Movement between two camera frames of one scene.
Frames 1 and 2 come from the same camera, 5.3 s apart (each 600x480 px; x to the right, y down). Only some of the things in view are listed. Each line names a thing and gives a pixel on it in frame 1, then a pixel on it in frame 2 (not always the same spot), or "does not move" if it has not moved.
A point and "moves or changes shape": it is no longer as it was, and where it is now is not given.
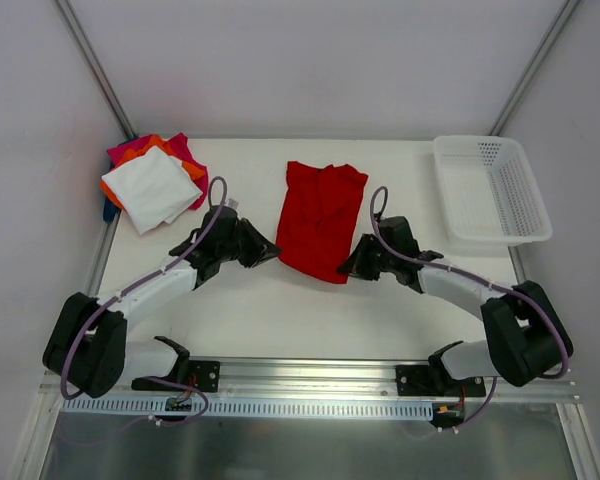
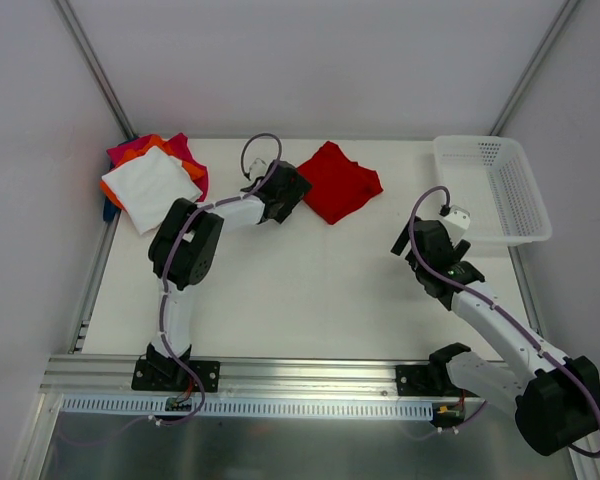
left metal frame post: (107, 92) does not move
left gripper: (245, 242) -> (294, 188)
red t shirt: (319, 218) moves or changes shape
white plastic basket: (489, 194) does not move
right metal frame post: (566, 12) does not move
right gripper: (370, 256) -> (415, 240)
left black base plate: (185, 375) does not move
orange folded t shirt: (154, 141) does not move
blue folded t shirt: (109, 210) does not move
